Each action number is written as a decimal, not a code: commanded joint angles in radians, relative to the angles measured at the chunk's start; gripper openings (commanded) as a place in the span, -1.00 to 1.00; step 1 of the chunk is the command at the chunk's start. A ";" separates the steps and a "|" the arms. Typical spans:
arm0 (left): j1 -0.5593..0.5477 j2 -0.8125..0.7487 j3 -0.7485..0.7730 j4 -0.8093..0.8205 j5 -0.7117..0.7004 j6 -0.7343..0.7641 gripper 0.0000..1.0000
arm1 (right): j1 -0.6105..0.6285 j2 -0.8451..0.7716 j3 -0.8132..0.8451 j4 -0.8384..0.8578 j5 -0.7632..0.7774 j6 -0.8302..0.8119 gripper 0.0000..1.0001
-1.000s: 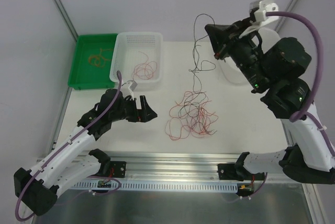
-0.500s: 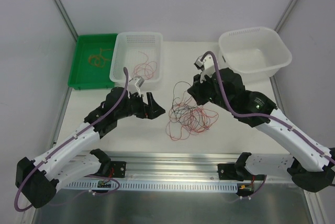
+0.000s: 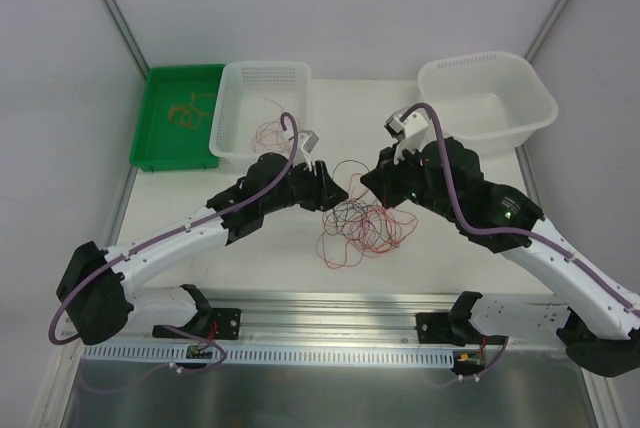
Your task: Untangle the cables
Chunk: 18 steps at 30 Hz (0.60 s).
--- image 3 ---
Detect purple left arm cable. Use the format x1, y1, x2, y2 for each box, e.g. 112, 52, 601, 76
49, 112, 301, 347

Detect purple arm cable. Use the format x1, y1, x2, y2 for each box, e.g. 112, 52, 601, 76
49, 112, 301, 347
399, 102, 640, 319

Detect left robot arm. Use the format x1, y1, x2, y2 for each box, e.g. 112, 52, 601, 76
54, 153, 348, 346

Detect orange wire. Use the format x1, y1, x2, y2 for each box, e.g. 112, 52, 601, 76
167, 89, 219, 130

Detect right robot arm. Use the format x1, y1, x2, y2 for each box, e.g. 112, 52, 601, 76
360, 138, 639, 377

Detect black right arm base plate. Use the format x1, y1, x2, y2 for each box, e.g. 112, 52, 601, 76
415, 312, 455, 345

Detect white slotted cable duct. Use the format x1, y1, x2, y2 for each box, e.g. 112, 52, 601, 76
83, 342, 454, 369

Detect aluminium mounting rail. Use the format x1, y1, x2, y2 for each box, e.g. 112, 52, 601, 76
62, 287, 596, 349

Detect bundle of wires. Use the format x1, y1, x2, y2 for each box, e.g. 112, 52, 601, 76
315, 160, 419, 270

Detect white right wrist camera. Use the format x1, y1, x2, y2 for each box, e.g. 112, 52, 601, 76
384, 107, 432, 165

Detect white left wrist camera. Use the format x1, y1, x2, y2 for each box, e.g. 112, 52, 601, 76
293, 130, 319, 170

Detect green plastic tray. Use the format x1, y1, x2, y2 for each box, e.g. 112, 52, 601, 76
129, 64, 224, 172

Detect white plastic tub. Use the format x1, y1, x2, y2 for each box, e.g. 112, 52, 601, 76
417, 51, 558, 156

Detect white perforated plastic basket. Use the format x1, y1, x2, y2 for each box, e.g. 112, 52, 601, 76
209, 61, 313, 164

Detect red wire in basket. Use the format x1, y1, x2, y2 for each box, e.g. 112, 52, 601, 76
251, 95, 302, 154

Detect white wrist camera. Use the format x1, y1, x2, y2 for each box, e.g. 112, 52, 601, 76
293, 130, 319, 170
384, 107, 432, 165

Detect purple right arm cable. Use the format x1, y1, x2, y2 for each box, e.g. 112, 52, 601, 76
399, 102, 640, 319

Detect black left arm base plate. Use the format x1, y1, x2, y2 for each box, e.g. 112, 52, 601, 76
173, 307, 242, 340

